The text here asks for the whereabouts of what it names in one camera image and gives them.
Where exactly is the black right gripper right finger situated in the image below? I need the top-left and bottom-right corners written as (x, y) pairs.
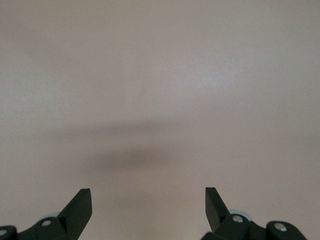
top-left (204, 186), bottom-right (309, 240)

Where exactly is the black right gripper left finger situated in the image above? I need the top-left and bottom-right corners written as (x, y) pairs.
top-left (0, 188), bottom-right (93, 240)

